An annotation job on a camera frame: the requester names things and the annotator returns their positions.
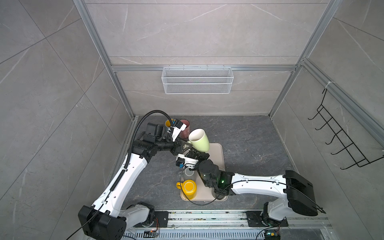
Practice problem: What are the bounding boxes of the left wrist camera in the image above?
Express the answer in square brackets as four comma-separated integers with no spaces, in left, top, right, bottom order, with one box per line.
[171,119,187,142]

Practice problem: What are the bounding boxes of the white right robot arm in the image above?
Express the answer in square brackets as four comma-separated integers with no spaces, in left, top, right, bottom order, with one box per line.
[184,149,325,227]

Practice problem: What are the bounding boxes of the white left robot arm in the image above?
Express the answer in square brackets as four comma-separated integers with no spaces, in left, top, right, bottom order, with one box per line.
[78,110,187,240]

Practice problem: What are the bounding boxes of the black wire hook rack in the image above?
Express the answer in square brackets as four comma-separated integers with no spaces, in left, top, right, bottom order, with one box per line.
[308,89,384,170]

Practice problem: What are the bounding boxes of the light green mug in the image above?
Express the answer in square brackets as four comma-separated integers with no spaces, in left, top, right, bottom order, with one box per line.
[188,129,210,153]

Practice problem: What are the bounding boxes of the black mug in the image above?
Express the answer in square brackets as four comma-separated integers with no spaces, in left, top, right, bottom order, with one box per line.
[212,189,228,201]

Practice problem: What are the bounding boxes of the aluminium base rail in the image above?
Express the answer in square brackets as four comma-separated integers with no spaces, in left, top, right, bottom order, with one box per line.
[123,209,338,240]

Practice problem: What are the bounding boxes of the beige plastic tray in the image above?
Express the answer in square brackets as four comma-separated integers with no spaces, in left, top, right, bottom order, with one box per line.
[180,143,228,202]

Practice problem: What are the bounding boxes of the blue mug yellow inside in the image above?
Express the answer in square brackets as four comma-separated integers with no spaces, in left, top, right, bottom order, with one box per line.
[165,119,174,128]

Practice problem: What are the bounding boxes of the grey mug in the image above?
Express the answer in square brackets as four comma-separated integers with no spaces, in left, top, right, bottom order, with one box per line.
[183,168,196,180]

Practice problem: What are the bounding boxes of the white wire mesh basket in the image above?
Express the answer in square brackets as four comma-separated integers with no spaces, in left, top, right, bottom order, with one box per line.
[162,67,234,95]

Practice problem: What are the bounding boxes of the pink ghost print mug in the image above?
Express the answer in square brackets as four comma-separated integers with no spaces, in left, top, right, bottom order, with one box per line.
[179,120,191,140]

